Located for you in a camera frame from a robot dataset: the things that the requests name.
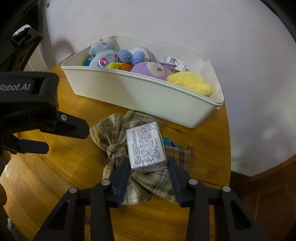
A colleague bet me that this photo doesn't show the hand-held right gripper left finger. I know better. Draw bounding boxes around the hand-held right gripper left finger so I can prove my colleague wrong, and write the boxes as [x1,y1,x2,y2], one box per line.
[32,159,131,241]

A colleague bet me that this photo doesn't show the purple plush doll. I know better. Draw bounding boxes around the purple plush doll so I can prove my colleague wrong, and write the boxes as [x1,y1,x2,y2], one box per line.
[131,61,174,81]

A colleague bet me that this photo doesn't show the white plastic storage bin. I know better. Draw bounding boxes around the white plastic storage bin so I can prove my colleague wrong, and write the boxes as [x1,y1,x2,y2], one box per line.
[61,35,224,128]

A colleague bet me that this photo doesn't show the yellow plush toy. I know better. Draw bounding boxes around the yellow plush toy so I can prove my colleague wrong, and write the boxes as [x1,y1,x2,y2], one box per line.
[166,71,212,97]

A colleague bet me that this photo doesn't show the pink tissue pack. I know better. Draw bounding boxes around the pink tissue pack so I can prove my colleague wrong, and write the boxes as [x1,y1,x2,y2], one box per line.
[159,56,188,71]

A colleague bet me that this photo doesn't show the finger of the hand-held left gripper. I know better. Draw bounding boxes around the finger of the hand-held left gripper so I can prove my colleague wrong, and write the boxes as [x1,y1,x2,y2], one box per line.
[55,111,90,139]
[14,138,50,154]

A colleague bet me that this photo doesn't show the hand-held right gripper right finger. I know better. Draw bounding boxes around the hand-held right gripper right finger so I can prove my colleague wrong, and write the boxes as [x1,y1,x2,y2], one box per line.
[167,158,264,241]

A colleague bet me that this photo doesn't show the small grey cardboard box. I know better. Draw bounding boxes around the small grey cardboard box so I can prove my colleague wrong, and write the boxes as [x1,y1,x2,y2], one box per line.
[126,122,167,172]

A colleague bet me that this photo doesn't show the blue pony plush toy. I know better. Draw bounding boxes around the blue pony plush toy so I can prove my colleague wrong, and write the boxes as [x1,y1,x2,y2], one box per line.
[83,38,131,71]

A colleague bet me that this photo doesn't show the plaid fabric bow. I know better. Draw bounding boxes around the plaid fabric bow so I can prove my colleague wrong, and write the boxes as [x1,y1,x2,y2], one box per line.
[90,110,193,206]

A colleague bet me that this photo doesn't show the white and blue plush toy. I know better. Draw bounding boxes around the white and blue plush toy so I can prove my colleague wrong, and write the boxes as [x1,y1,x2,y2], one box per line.
[119,46,153,65]

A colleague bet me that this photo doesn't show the wooden door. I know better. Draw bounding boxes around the wooden door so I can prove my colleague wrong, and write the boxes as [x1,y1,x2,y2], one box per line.
[230,153,296,241]

